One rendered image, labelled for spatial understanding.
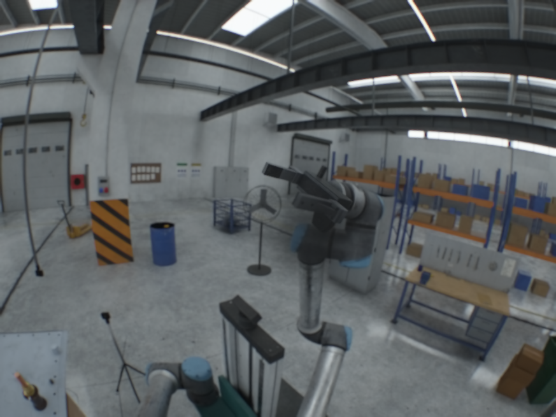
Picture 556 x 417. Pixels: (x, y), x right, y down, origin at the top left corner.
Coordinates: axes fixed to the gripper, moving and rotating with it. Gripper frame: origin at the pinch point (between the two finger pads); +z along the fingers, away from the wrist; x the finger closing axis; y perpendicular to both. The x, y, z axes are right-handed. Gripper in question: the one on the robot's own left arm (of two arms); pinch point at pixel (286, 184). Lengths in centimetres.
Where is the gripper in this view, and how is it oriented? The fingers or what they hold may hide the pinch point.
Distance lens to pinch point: 45.4
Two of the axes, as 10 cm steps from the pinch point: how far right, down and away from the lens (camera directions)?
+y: 4.2, -8.3, -3.6
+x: 4.5, 5.4, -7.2
